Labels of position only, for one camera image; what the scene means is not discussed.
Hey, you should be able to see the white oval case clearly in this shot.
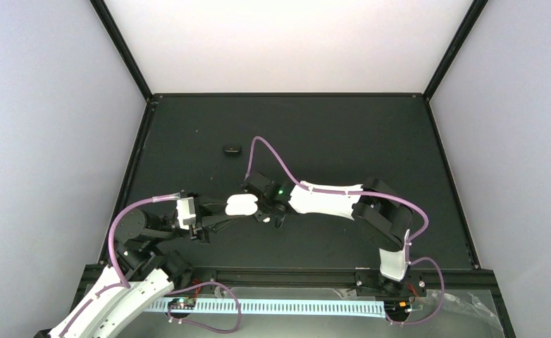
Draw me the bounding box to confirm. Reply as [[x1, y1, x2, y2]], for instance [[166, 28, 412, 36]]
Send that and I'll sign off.
[[225, 194, 259, 216]]

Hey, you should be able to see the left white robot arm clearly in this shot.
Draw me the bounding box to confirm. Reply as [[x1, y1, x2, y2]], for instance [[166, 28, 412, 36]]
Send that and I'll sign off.
[[36, 193, 231, 337]]

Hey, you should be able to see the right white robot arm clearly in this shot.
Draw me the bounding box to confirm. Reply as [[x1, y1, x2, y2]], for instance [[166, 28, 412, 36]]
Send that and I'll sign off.
[[242, 172, 414, 295]]

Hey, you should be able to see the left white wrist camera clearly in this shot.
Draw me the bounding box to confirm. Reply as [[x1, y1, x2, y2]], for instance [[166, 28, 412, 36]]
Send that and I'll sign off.
[[176, 197, 197, 230]]

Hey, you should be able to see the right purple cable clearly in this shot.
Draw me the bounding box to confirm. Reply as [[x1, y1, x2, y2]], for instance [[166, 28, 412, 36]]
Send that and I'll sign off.
[[244, 136, 446, 327]]

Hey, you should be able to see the purple cable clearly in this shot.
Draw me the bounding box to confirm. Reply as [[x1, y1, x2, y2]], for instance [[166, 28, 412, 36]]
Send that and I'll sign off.
[[244, 136, 446, 327], [56, 192, 243, 338]]

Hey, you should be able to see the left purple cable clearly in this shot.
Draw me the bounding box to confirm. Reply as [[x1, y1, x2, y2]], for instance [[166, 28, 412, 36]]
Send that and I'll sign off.
[[56, 192, 243, 338]]

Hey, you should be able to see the light blue slotted cable duct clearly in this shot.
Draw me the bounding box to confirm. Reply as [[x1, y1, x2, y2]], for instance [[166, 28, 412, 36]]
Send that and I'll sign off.
[[144, 297, 386, 318]]

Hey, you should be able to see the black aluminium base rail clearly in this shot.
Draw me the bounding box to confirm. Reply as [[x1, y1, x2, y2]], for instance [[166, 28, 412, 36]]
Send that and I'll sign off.
[[77, 263, 500, 299]]

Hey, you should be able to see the left back frame post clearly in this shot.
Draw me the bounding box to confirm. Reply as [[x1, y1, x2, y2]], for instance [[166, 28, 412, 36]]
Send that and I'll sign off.
[[89, 0, 153, 101]]

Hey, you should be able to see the frame post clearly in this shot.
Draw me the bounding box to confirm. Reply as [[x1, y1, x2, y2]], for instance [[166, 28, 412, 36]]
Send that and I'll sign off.
[[423, 0, 488, 101], [89, 0, 153, 101]]

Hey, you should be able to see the right back frame post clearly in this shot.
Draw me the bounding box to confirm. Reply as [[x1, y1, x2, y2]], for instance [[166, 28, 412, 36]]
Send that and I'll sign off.
[[423, 0, 488, 101]]

